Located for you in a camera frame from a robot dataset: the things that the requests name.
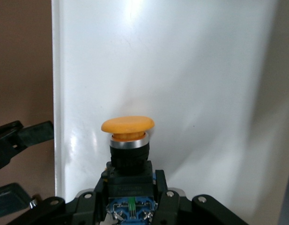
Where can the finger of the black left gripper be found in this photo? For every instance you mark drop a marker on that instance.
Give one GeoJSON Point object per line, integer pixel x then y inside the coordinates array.
{"type": "Point", "coordinates": [10, 198]}
{"type": "Point", "coordinates": [34, 134]}

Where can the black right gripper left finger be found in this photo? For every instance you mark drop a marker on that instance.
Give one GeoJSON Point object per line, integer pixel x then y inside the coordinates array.
{"type": "Point", "coordinates": [88, 206]}

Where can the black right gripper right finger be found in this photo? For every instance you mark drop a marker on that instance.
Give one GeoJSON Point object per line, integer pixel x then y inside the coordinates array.
{"type": "Point", "coordinates": [172, 206]}

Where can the yellow mushroom push button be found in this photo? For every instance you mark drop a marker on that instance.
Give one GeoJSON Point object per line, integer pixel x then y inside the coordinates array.
{"type": "Point", "coordinates": [128, 124]}

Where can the white cabinet drawer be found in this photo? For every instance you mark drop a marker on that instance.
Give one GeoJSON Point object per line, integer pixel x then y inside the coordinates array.
{"type": "Point", "coordinates": [181, 70]}

